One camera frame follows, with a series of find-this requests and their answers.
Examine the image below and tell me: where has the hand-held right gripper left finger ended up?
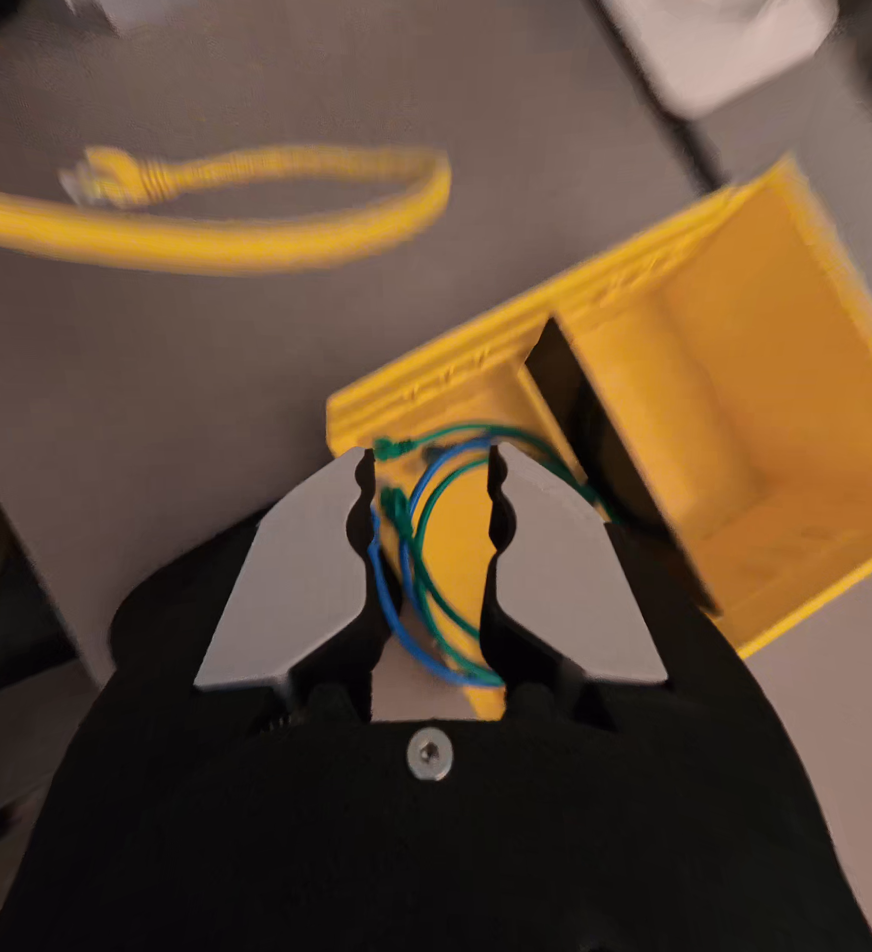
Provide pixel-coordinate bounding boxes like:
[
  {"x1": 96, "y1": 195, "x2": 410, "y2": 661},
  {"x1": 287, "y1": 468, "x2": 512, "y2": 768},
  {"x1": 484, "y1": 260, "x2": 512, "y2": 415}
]
[{"x1": 194, "y1": 448, "x2": 392, "y2": 691}]

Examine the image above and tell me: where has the blue ethernet cable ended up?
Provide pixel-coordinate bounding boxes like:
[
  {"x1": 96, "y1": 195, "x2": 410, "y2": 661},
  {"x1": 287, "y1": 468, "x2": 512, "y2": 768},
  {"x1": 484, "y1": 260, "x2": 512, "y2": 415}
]
[{"x1": 367, "y1": 439, "x2": 507, "y2": 689}]

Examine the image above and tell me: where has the yellow ethernet cable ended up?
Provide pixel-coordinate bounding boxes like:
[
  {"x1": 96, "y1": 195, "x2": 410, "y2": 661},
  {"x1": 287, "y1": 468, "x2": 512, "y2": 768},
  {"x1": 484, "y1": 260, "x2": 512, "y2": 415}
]
[{"x1": 0, "y1": 143, "x2": 453, "y2": 276}]

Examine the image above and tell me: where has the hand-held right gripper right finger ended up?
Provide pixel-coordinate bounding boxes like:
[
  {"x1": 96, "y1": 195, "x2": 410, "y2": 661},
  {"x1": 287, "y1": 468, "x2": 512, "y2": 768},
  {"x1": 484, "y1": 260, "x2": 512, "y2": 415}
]
[{"x1": 479, "y1": 442, "x2": 669, "y2": 687}]

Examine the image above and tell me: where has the green ethernet cable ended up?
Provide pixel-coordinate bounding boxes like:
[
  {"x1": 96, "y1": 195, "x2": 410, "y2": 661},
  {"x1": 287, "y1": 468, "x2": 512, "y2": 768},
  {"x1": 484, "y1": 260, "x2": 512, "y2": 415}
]
[{"x1": 372, "y1": 424, "x2": 615, "y2": 681}]

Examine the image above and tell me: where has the white stand base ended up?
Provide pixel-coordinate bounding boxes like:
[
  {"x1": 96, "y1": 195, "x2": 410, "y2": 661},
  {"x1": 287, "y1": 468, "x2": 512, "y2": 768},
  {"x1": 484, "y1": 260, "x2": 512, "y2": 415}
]
[{"x1": 603, "y1": 0, "x2": 838, "y2": 120}]

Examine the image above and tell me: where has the yellow plastic bin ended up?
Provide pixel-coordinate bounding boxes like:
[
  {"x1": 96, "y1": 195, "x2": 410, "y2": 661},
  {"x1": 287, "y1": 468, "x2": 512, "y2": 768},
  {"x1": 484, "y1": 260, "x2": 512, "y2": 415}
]
[{"x1": 326, "y1": 156, "x2": 872, "y2": 721}]

